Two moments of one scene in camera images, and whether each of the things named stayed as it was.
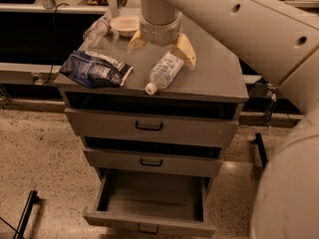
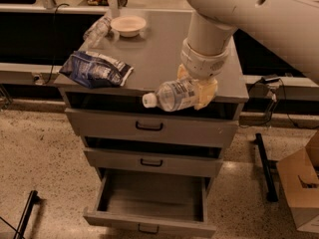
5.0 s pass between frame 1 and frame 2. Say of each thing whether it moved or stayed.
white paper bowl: stayed
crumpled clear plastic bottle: stayed
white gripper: moved
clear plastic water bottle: moved
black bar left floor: stayed
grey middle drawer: stayed
